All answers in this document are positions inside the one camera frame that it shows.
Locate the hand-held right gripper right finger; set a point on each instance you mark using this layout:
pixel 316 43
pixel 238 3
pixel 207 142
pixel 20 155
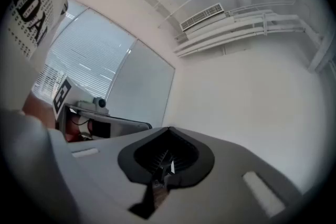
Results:
pixel 225 191

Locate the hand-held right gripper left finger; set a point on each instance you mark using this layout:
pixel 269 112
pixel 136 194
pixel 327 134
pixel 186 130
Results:
pixel 99 173

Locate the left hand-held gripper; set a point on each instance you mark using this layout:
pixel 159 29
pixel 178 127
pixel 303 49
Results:
pixel 120 127

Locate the person's left forearm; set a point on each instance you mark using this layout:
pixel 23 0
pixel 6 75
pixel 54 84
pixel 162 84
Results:
pixel 36 110

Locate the frosted glass panel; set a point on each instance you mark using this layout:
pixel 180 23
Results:
pixel 141 81

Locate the grey window blinds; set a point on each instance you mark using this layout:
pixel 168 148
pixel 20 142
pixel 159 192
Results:
pixel 89 55

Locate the white air vent grille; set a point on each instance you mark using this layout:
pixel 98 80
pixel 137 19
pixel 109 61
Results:
pixel 202 16

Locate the small grey fisheye camera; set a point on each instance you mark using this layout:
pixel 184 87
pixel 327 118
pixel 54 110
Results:
pixel 99 104

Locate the white wall pipes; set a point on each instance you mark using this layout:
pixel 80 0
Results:
pixel 249 26

